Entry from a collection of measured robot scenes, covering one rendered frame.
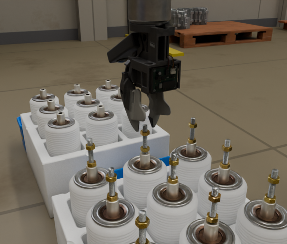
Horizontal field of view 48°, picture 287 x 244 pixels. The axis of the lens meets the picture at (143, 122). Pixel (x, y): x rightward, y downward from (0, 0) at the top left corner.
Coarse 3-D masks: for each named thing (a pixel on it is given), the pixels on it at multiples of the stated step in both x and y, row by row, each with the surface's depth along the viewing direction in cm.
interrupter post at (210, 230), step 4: (204, 224) 50; (208, 224) 49; (212, 224) 49; (216, 224) 49; (204, 228) 50; (208, 228) 49; (212, 228) 49; (216, 228) 49; (204, 232) 50; (208, 232) 49; (212, 232) 49; (216, 232) 49; (204, 236) 50; (208, 236) 50; (212, 236) 49; (216, 236) 50; (208, 240) 50; (212, 240) 50
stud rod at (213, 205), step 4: (212, 188) 47; (216, 188) 47; (212, 192) 47; (216, 192) 47; (216, 196) 47; (212, 204) 48; (216, 204) 48; (212, 208) 48; (216, 208) 48; (212, 212) 48; (212, 216) 49
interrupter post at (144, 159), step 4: (140, 152) 69; (148, 152) 69; (140, 156) 69; (144, 156) 68; (148, 156) 68; (140, 160) 69; (144, 160) 68; (148, 160) 69; (140, 164) 70; (144, 164) 69; (148, 164) 69
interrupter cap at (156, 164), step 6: (138, 156) 73; (150, 156) 73; (132, 162) 71; (138, 162) 71; (150, 162) 71; (156, 162) 71; (132, 168) 68; (138, 168) 68; (144, 168) 69; (150, 168) 68; (156, 168) 68; (144, 174) 67
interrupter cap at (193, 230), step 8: (192, 224) 53; (200, 224) 53; (224, 224) 53; (192, 232) 51; (200, 232) 51; (224, 232) 51; (232, 232) 51; (192, 240) 50; (200, 240) 50; (216, 240) 50; (224, 240) 50; (232, 240) 49
